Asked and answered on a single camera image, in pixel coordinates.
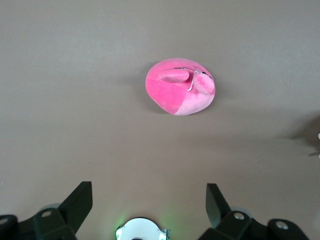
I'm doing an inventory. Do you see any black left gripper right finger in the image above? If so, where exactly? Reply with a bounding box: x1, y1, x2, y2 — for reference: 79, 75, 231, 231
198, 183, 311, 240

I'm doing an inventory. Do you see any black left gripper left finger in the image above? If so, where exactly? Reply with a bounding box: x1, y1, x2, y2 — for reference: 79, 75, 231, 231
0, 181, 94, 240

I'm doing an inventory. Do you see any pink round plush toy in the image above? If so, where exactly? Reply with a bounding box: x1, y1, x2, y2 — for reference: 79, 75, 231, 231
145, 57, 216, 117

